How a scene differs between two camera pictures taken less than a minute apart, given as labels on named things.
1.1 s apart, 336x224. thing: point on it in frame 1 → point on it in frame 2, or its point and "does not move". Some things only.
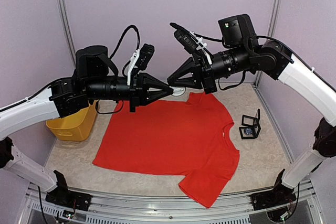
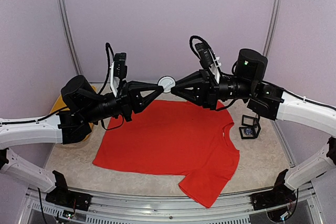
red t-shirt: [187, 139] does not move
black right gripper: [208, 78] → [206, 91]
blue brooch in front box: [248, 131] does not move
